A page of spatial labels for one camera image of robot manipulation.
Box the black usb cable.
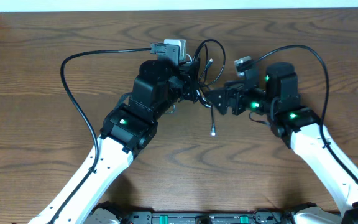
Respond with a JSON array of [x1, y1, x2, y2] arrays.
[[192, 38, 227, 137]]

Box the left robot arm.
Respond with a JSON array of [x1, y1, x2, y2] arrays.
[[31, 60, 200, 223]]

